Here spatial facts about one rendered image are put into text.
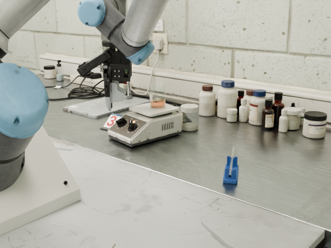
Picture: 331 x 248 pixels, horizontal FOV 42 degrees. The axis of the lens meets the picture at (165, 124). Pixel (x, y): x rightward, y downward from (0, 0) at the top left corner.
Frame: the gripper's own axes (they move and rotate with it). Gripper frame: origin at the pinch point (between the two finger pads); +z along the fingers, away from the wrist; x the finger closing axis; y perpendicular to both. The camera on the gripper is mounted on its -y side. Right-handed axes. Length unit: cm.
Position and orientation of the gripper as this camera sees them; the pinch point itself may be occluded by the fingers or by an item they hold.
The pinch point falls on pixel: (108, 105)
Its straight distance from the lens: 136.7
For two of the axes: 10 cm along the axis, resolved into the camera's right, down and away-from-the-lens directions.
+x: 0.0, -3.4, 9.4
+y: 10.0, 0.2, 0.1
